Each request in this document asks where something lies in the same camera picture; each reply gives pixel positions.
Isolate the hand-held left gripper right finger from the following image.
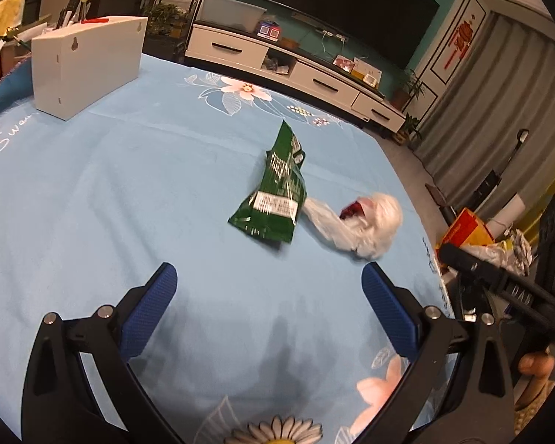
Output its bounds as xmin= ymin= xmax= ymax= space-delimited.
xmin=358 ymin=262 xmax=519 ymax=444

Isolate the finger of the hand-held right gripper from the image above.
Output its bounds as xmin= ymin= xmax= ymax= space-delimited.
xmin=438 ymin=243 xmax=508 ymax=290

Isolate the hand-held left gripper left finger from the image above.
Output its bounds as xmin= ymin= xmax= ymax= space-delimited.
xmin=21 ymin=262 xmax=186 ymax=444

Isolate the small white plastic bag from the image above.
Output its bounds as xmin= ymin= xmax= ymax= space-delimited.
xmin=303 ymin=192 xmax=404 ymax=260

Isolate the tapered green snack packet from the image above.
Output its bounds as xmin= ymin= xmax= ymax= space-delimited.
xmin=228 ymin=119 xmax=308 ymax=246

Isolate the person's right hand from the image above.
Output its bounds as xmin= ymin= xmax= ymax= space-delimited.
xmin=513 ymin=350 xmax=555 ymax=412

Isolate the large white plastic bag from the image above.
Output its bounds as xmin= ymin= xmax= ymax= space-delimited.
xmin=472 ymin=240 xmax=514 ymax=269

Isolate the red yellow box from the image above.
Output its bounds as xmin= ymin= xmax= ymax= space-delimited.
xmin=435 ymin=208 xmax=493 ymax=260

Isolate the crumpled patterned paper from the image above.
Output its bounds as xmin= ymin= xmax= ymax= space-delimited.
xmin=509 ymin=229 xmax=537 ymax=273

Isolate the white paper roll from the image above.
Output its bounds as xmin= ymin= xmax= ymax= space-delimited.
xmin=488 ymin=193 xmax=527 ymax=227

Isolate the upright vacuum cleaner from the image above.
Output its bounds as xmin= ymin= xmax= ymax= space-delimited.
xmin=472 ymin=129 xmax=528 ymax=209

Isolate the blue floral tablecloth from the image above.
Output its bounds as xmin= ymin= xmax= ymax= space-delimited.
xmin=0 ymin=53 xmax=458 ymax=444

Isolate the potted plant in yellow pot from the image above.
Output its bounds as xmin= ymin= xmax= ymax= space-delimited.
xmin=398 ymin=113 xmax=424 ymax=146

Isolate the grey curtain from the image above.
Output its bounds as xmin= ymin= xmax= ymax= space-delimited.
xmin=416 ymin=11 xmax=555 ymax=213

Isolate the potted plant in brown pot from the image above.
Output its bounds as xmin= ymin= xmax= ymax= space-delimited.
xmin=391 ymin=68 xmax=426 ymax=111

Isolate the yellow envelope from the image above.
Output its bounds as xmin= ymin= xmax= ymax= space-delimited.
xmin=353 ymin=57 xmax=382 ymax=86

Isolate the red knot decoration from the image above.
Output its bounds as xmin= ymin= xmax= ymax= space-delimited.
xmin=444 ymin=11 xmax=477 ymax=72

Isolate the white tv cabinet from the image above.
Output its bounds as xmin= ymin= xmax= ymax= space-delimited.
xmin=185 ymin=21 xmax=407 ymax=137

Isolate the white rectangular box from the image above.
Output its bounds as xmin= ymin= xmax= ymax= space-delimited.
xmin=31 ymin=15 xmax=149 ymax=122

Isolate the large black television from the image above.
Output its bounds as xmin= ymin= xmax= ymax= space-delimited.
xmin=237 ymin=0 xmax=440 ymax=70

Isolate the bushy potted plant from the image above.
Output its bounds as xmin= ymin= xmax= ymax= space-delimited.
xmin=141 ymin=4 xmax=190 ymax=51

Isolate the grey storage bin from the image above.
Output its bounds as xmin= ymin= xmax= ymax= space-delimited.
xmin=201 ymin=0 xmax=268 ymax=33

